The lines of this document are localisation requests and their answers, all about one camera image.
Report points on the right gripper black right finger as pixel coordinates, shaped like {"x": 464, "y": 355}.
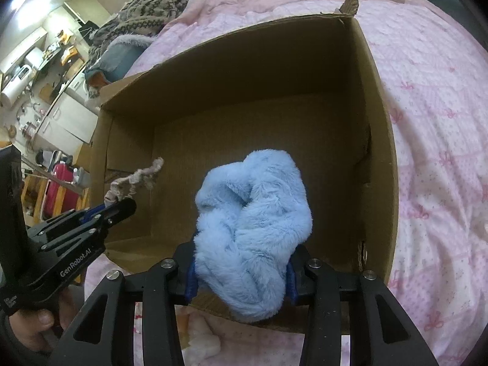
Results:
{"x": 380, "y": 330}

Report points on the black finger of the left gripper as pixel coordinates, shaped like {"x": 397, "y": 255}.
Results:
{"x": 125, "y": 209}
{"x": 96, "y": 213}

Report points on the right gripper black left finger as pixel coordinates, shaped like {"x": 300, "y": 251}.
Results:
{"x": 102, "y": 333}

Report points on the beige scrunchie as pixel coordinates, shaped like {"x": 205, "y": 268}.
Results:
{"x": 128, "y": 186}

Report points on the white ruffled sock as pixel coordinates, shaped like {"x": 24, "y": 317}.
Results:
{"x": 197, "y": 340}

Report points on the fluffy light blue sock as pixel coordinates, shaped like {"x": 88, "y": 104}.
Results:
{"x": 252, "y": 215}

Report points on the person's left hand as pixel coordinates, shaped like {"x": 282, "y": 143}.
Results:
{"x": 34, "y": 329}

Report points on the red suitcase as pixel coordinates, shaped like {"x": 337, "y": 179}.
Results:
{"x": 53, "y": 191}

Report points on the wooden chair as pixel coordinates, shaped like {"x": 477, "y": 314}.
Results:
{"x": 32, "y": 197}

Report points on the white kitchen cabinet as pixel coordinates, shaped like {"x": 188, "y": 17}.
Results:
{"x": 70, "y": 121}

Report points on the blue fur-trimmed jacket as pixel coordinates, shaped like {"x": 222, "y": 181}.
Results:
{"x": 117, "y": 59}

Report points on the patterned knit sweater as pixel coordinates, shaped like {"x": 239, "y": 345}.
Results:
{"x": 136, "y": 17}

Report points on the brown cardboard box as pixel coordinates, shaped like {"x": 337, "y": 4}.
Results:
{"x": 307, "y": 85}

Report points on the pink patterned bed quilt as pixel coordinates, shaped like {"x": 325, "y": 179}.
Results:
{"x": 435, "y": 75}

